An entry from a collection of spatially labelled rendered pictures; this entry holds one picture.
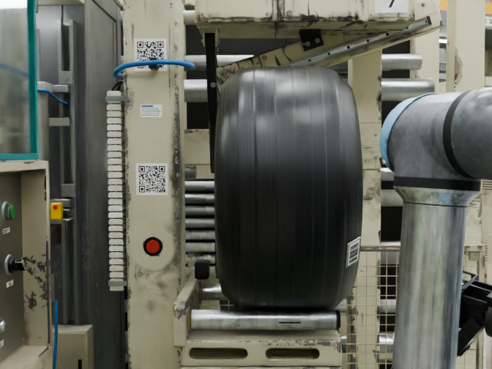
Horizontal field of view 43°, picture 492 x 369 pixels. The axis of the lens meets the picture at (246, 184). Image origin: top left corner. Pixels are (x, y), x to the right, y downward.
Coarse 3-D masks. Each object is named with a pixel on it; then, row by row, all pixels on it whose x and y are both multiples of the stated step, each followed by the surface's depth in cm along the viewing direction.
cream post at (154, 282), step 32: (128, 0) 143; (160, 0) 143; (128, 32) 144; (160, 32) 144; (128, 96) 144; (160, 96) 144; (128, 128) 145; (160, 128) 145; (128, 160) 145; (160, 160) 145; (128, 192) 146; (128, 224) 146; (160, 224) 146; (128, 256) 147; (160, 256) 146; (128, 288) 147; (160, 288) 147; (128, 320) 148; (160, 320) 147; (128, 352) 148; (160, 352) 148
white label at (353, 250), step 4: (356, 240) 128; (348, 244) 126; (352, 244) 127; (356, 244) 128; (348, 248) 127; (352, 248) 128; (356, 248) 129; (348, 252) 128; (352, 252) 128; (356, 252) 129; (348, 256) 128; (352, 256) 129; (356, 256) 130; (348, 260) 129; (352, 260) 130; (356, 260) 131; (348, 264) 129
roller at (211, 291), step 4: (204, 284) 169; (208, 284) 169; (212, 284) 169; (216, 284) 169; (204, 288) 167; (208, 288) 167; (212, 288) 167; (216, 288) 167; (220, 288) 167; (200, 292) 167; (204, 292) 167; (208, 292) 167; (212, 292) 167; (216, 292) 167; (220, 292) 167; (204, 296) 167; (208, 296) 167; (212, 296) 167; (216, 296) 167; (220, 296) 167; (224, 296) 167
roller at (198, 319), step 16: (192, 320) 139; (208, 320) 139; (224, 320) 139; (240, 320) 139; (256, 320) 139; (272, 320) 139; (288, 320) 139; (304, 320) 139; (320, 320) 139; (336, 320) 139
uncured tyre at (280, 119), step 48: (240, 96) 132; (288, 96) 131; (336, 96) 132; (240, 144) 126; (288, 144) 125; (336, 144) 125; (240, 192) 124; (288, 192) 124; (336, 192) 124; (240, 240) 126; (288, 240) 125; (336, 240) 125; (240, 288) 133; (288, 288) 132; (336, 288) 133
